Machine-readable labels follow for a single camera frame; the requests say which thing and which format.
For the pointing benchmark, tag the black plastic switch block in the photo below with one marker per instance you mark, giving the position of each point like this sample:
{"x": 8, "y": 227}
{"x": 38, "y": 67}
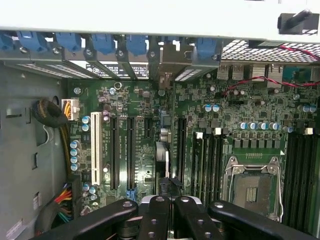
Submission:
{"x": 297, "y": 23}

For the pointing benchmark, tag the green motherboard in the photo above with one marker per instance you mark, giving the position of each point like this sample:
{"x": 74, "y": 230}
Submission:
{"x": 147, "y": 100}

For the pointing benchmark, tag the CPU socket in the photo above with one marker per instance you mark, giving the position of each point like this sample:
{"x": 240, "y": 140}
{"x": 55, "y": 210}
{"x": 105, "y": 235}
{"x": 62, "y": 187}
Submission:
{"x": 252, "y": 192}

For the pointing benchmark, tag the open dark grey PC case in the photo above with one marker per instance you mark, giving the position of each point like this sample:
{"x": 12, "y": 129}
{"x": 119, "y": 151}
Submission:
{"x": 125, "y": 15}

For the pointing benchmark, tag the white power connector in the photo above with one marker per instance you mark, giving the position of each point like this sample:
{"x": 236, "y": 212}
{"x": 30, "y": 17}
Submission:
{"x": 72, "y": 110}

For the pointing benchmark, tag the black RAM slot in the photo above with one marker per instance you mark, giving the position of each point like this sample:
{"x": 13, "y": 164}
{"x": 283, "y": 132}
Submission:
{"x": 216, "y": 162}
{"x": 290, "y": 175}
{"x": 208, "y": 162}
{"x": 308, "y": 175}
{"x": 317, "y": 175}
{"x": 300, "y": 175}

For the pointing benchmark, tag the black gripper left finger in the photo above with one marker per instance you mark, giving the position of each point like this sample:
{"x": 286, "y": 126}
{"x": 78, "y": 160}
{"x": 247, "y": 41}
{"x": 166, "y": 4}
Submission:
{"x": 155, "y": 212}

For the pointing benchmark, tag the white PCI expansion slot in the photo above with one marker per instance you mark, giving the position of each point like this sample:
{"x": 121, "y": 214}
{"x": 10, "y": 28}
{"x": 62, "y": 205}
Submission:
{"x": 96, "y": 150}

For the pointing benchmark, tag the grey power supply with label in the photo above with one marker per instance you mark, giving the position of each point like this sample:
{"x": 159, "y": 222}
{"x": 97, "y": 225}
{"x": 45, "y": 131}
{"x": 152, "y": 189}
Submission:
{"x": 20, "y": 150}

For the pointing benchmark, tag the blue slot bracket clip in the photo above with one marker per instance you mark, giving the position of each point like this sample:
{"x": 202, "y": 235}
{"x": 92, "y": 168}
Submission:
{"x": 102, "y": 43}
{"x": 5, "y": 42}
{"x": 68, "y": 41}
{"x": 136, "y": 45}
{"x": 30, "y": 40}
{"x": 205, "y": 47}

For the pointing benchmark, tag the green RAM stick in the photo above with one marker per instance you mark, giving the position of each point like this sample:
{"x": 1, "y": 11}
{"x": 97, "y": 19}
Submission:
{"x": 198, "y": 162}

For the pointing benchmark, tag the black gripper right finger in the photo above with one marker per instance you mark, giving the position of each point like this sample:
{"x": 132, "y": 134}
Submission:
{"x": 190, "y": 215}

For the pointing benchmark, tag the black main power connector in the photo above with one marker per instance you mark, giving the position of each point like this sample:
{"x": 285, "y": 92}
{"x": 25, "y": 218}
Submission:
{"x": 76, "y": 200}

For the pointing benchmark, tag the short black expansion slot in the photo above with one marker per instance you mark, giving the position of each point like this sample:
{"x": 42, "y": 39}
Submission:
{"x": 148, "y": 128}

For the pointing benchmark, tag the silver ethernet port block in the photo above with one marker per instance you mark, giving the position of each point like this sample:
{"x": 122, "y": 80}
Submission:
{"x": 260, "y": 72}

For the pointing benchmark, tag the silver USB port stack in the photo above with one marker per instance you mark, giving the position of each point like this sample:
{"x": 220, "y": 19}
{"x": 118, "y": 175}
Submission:
{"x": 230, "y": 72}

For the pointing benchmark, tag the black white regulatory label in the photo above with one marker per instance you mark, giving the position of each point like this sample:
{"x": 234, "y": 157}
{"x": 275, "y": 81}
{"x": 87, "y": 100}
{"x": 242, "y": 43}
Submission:
{"x": 112, "y": 70}

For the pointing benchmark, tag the perforated metal slot cover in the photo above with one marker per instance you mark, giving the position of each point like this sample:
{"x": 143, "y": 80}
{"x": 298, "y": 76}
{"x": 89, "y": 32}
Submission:
{"x": 67, "y": 71}
{"x": 190, "y": 73}
{"x": 37, "y": 70}

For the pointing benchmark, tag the black PCIe expansion slot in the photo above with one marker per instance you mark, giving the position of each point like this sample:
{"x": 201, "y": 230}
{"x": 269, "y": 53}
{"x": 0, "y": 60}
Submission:
{"x": 114, "y": 155}
{"x": 182, "y": 150}

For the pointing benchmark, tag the teal serial port connector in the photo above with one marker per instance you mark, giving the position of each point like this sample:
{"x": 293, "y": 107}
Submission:
{"x": 300, "y": 76}

